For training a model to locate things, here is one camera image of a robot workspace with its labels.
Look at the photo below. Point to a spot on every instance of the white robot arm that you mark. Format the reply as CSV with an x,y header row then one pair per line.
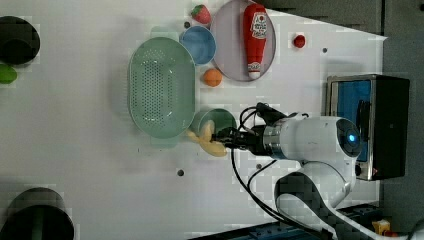
x,y
326,149

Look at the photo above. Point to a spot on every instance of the green perforated colander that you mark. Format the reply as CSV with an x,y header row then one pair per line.
x,y
161,88

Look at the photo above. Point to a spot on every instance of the red ketchup bottle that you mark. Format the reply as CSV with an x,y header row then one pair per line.
x,y
254,36

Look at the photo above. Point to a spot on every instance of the peeled yellow toy banana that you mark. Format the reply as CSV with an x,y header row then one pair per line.
x,y
204,139

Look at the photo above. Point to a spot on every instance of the black toaster oven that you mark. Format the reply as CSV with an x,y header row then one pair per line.
x,y
379,106

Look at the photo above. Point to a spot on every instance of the blue bowl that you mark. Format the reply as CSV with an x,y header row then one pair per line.
x,y
200,43

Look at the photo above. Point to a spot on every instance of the small red toy tomato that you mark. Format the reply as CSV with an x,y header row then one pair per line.
x,y
299,41

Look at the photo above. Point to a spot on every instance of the green mug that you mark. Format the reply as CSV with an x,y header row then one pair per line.
x,y
222,119

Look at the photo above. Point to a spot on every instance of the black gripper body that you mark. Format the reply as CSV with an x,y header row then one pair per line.
x,y
249,141

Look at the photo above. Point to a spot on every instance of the red toy strawberry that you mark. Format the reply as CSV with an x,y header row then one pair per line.
x,y
201,14

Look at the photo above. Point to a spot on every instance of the black cylinder post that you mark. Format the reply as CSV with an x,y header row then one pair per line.
x,y
37,214
19,41

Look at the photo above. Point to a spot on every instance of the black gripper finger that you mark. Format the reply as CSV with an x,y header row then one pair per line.
x,y
229,145
226,134

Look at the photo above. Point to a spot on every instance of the orange toy fruit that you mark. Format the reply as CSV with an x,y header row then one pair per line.
x,y
212,77

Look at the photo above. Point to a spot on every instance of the green toy fruit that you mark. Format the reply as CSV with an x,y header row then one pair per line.
x,y
7,74

